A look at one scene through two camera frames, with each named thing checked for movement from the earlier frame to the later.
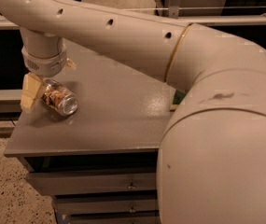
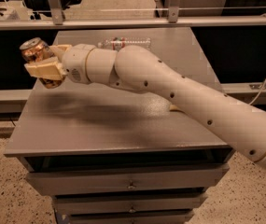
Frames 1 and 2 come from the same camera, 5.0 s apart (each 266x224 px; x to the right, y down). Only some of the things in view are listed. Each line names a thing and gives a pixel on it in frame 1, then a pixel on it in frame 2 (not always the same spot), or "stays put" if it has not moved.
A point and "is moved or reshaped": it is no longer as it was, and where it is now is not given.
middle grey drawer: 75,204 stays put
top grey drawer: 85,181 stays put
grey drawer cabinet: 100,163 stays put
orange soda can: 57,97 is moved or reshaped
